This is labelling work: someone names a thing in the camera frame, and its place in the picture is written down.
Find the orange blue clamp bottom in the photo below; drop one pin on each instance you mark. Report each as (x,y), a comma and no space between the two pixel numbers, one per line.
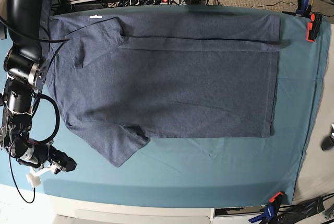
(270,211)

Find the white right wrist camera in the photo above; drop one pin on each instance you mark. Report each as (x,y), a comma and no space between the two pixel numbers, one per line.
(33,180)

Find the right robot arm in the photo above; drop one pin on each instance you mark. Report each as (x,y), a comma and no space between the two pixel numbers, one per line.
(27,65)

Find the blue black clamp top right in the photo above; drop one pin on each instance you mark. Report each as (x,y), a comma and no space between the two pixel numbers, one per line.
(303,9)

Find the blue-grey T-shirt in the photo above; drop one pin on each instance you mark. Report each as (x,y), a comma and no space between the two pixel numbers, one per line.
(122,80)

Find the power strip with red switch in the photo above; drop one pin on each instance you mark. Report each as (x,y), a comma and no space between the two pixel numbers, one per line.
(153,2)

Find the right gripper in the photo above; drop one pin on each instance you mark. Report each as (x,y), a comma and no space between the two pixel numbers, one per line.
(57,161)

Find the orange black clamp top right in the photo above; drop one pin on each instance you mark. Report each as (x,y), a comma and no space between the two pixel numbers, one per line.
(313,27)

